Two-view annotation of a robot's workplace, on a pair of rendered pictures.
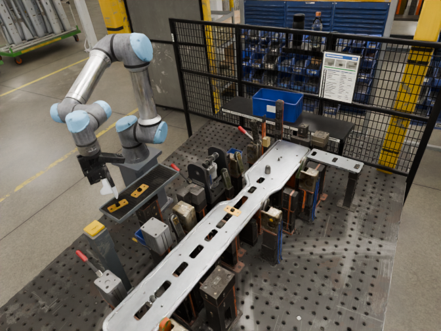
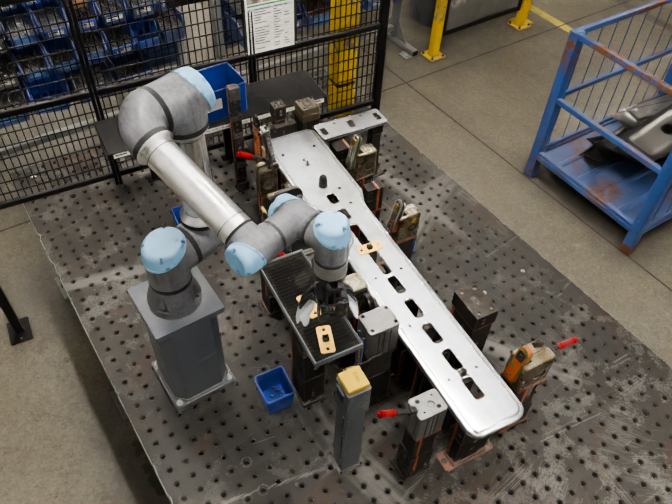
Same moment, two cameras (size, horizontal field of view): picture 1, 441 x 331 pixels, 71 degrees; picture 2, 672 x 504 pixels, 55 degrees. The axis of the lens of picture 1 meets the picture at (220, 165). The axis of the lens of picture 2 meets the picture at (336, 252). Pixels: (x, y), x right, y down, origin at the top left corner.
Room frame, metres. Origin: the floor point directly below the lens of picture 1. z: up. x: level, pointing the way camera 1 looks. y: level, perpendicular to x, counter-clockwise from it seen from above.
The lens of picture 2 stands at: (0.63, 1.34, 2.54)
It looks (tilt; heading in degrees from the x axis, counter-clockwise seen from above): 48 degrees down; 291
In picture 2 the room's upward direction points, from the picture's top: 3 degrees clockwise
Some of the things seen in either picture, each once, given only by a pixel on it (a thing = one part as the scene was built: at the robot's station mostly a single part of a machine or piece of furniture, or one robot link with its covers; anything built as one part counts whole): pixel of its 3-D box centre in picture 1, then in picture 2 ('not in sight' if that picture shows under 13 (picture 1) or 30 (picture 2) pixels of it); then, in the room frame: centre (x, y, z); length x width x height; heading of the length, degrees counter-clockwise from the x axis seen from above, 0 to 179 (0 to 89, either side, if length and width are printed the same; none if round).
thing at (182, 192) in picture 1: (188, 220); not in sight; (1.10, 0.19, 0.90); 0.05 x 0.05 x 0.40; 50
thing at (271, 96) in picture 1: (277, 104); (202, 96); (1.89, -0.42, 1.10); 0.30 x 0.17 x 0.13; 57
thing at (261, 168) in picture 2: (254, 168); (268, 202); (1.50, -0.21, 0.88); 0.07 x 0.06 x 0.35; 50
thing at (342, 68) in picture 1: (338, 77); (269, 15); (1.76, -0.76, 1.30); 0.23 x 0.02 x 0.31; 50
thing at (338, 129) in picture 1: (282, 116); (214, 111); (1.86, -0.45, 1.02); 0.90 x 0.22 x 0.03; 50
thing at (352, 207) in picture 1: (350, 188); (373, 146); (1.28, -0.72, 0.84); 0.11 x 0.06 x 0.29; 50
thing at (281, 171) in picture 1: (231, 215); (374, 252); (1.02, -0.03, 1.00); 1.38 x 0.22 x 0.02; 140
